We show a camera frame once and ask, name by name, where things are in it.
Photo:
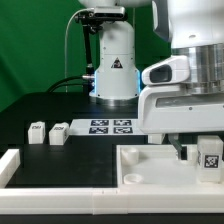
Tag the white plate with fiducial markers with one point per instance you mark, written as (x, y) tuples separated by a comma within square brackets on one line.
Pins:
[(104, 127)]

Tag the white square tabletop panel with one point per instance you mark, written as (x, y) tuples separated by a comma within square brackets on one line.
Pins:
[(157, 165)]

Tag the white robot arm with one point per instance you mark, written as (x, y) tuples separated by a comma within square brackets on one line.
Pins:
[(184, 84)]

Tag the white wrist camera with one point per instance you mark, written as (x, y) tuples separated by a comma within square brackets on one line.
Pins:
[(173, 70)]

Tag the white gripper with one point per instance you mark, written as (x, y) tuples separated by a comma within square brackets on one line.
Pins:
[(169, 109)]

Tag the white U-shaped obstacle fence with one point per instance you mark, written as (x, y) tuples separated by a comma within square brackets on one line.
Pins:
[(123, 199)]

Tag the black camera on stand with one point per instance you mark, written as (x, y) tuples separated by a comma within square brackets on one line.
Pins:
[(92, 20)]

